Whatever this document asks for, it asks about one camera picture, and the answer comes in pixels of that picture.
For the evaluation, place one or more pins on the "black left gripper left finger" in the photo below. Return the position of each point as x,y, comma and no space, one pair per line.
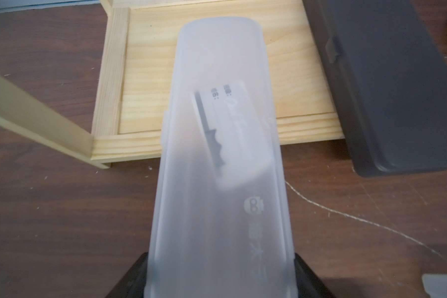
133,283

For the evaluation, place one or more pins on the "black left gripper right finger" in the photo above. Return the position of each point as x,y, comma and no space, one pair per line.
308,283

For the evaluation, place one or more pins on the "translucent rounded pencil case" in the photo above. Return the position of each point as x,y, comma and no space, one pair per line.
221,225

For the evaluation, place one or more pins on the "frosted pencil case with barcode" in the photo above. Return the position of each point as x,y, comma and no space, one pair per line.
435,285

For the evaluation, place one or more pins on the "dark grey pencil case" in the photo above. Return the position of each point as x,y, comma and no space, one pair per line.
388,83

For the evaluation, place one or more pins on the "light wooden shelf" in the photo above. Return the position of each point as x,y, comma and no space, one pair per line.
135,79

